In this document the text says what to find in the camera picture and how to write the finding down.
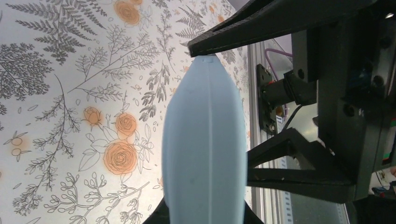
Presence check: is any aluminium rail frame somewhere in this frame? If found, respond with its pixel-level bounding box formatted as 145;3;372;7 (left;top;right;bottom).
248;39;293;224

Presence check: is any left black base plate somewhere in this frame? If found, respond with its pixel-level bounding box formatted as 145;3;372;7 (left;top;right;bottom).
256;64;277;135

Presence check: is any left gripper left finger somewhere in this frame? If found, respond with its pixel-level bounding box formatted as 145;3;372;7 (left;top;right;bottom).
187;0;375;57

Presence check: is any light blue cased phone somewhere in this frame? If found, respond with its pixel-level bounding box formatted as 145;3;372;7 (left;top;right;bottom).
162;55;247;224

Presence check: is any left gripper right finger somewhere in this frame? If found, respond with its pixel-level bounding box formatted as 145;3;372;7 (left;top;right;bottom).
247;128;356;203

